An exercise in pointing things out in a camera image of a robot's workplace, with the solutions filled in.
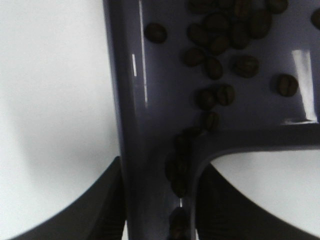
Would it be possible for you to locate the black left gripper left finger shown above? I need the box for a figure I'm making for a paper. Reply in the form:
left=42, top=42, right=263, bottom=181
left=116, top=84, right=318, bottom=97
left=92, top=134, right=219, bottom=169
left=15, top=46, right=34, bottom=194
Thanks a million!
left=0, top=157, right=127, bottom=240

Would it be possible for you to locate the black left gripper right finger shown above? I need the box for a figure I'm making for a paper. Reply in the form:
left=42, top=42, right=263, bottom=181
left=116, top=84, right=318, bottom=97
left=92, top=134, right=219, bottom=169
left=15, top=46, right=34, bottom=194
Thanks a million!
left=196, top=164, right=317, bottom=240

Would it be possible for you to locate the purple plastic dustpan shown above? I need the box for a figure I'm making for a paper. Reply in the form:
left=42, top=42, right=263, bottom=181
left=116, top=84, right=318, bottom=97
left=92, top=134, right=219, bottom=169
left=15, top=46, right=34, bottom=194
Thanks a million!
left=103, top=0, right=320, bottom=240

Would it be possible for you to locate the pile of coffee beans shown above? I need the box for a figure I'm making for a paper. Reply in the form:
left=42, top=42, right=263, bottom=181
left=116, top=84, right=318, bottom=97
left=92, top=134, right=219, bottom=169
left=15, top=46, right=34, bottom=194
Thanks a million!
left=143, top=0, right=320, bottom=240

